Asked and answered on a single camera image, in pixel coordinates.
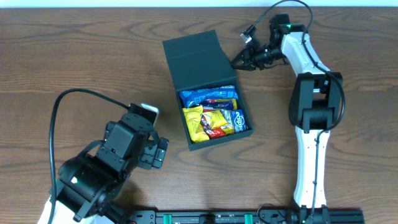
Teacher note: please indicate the blue snack bar wrapper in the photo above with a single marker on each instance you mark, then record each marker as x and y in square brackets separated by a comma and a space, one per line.
[195, 97]

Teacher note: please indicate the red candy bag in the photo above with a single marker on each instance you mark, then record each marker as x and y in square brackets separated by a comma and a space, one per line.
[212, 133]

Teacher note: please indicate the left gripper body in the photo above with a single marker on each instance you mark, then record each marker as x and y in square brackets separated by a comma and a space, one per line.
[156, 152]

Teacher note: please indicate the blue Eclipse mint box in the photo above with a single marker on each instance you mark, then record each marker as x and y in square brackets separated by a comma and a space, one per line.
[238, 120]

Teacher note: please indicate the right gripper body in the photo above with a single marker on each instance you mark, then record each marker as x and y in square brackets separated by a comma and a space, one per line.
[258, 57]

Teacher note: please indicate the dark blue snack bar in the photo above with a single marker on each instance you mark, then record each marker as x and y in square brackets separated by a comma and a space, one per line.
[220, 104]

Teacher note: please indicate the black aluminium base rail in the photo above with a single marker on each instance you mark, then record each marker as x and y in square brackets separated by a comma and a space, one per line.
[265, 214]

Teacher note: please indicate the yellow Hacks candy bag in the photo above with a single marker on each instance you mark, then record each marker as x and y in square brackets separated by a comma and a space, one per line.
[229, 128]

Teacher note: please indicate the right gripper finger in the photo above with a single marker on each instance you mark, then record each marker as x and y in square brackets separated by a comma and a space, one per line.
[242, 67]
[239, 59]

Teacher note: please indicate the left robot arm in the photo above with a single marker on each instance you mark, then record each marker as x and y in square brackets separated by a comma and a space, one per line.
[88, 183]

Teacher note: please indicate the yellow snack packet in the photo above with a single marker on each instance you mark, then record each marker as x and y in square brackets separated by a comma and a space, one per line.
[215, 119]
[193, 121]

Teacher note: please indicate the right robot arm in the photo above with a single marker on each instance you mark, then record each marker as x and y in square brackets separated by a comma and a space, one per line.
[316, 107]

